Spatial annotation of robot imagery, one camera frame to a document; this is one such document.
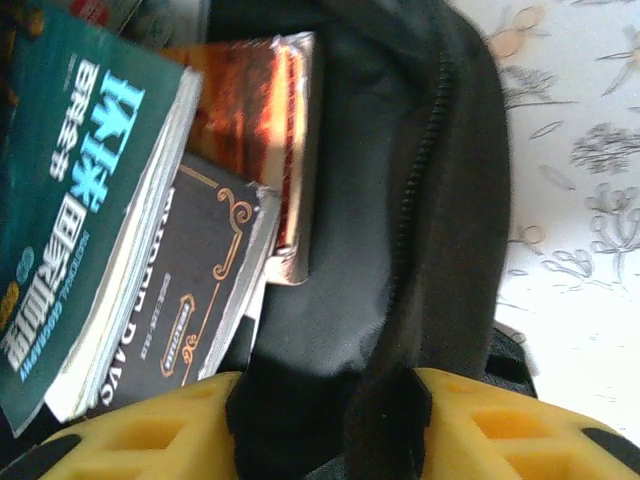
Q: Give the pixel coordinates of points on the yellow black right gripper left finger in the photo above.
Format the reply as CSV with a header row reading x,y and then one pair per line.
x,y
150,450

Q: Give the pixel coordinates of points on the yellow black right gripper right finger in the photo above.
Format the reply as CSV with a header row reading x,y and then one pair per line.
x,y
500,450

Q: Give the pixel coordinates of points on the dark Three Days book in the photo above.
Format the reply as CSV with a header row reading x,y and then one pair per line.
x,y
200,260

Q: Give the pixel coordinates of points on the teal geography paperback book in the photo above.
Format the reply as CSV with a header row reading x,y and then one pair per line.
x,y
75,200

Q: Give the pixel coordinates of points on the black backpack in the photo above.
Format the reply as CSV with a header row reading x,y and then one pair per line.
x,y
360,200

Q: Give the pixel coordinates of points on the orange Huckleberry Finn book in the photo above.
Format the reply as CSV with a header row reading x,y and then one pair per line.
x,y
260,125

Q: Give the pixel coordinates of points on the red white blue booklet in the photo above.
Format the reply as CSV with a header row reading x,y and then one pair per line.
x,y
100,10

